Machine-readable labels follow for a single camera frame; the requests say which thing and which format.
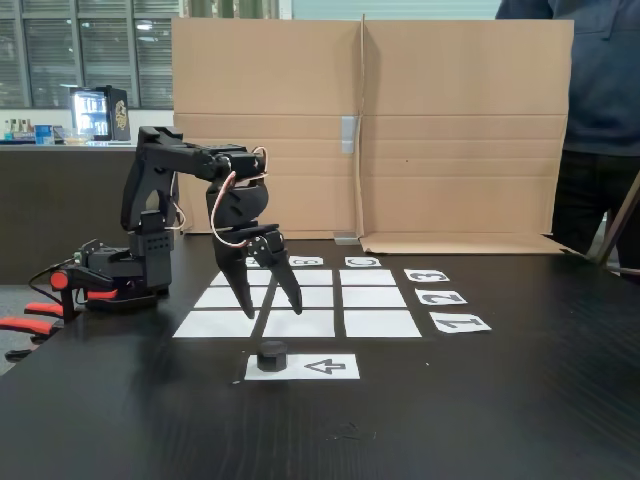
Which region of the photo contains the white paper grid square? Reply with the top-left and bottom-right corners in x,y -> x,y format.
209,270 -> 274,288
272,287 -> 335,309
262,310 -> 336,339
341,287 -> 408,309
343,310 -> 423,339
291,269 -> 334,287
193,287 -> 270,310
172,310 -> 261,340
339,269 -> 398,287

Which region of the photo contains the white arrow paper sheet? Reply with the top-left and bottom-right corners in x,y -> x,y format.
244,354 -> 361,382

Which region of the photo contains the dark partition counter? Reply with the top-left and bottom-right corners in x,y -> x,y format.
0,141 -> 174,286

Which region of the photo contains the brown cardboard box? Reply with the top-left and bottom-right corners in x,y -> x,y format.
169,14 -> 576,256

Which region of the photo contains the standing person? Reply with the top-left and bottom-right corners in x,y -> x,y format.
494,0 -> 640,286

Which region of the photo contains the paper label number 2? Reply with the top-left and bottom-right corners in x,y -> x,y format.
414,289 -> 469,307

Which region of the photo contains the paper label number 3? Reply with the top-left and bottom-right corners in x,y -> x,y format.
403,269 -> 450,284

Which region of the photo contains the black round token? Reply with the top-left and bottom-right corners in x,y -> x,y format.
256,340 -> 288,374

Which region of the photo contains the brown slanted rod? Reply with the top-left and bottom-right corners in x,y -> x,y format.
584,169 -> 640,277

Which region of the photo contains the black mini fridge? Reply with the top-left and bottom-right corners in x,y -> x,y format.
69,85 -> 130,142

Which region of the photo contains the black red bar clamp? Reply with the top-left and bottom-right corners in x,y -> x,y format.
0,302 -> 66,362
49,264 -> 121,324

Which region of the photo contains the red white servo wire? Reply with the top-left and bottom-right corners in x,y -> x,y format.
169,146 -> 272,250

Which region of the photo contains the paper label number 1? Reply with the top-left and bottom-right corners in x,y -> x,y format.
428,314 -> 493,335

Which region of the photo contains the black power cable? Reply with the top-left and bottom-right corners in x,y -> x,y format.
28,259 -> 81,301

